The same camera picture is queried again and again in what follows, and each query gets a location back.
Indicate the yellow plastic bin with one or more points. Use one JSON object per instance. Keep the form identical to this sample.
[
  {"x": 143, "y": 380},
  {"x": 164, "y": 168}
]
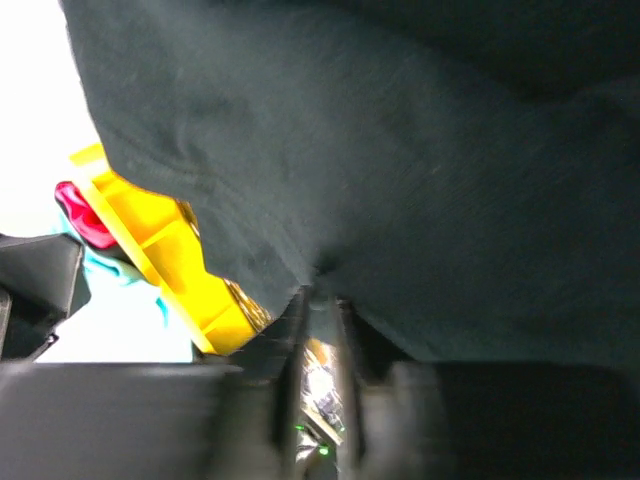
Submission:
[{"x": 158, "y": 235}]

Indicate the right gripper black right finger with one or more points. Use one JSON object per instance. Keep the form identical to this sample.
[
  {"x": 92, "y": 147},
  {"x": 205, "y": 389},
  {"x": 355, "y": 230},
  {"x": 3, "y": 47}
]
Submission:
[{"x": 479, "y": 420}]

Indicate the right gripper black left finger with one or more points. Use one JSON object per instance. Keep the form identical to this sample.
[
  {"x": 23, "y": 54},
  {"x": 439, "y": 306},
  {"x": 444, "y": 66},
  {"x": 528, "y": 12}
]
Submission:
[{"x": 225, "y": 418}]

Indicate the black t shirt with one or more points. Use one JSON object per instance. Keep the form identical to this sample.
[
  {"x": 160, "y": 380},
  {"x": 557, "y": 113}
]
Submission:
[{"x": 466, "y": 173}]

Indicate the teal t shirt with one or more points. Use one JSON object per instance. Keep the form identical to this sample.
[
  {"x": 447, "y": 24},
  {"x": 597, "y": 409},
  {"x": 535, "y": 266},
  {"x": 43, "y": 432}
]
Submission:
[{"x": 111, "y": 268}]

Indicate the magenta t shirt in bin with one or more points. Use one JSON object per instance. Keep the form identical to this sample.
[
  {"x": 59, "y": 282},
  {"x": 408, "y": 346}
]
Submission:
[{"x": 82, "y": 217}]

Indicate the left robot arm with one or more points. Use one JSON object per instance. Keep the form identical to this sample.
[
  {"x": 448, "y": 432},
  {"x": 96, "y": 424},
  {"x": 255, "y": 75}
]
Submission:
[{"x": 42, "y": 285}]

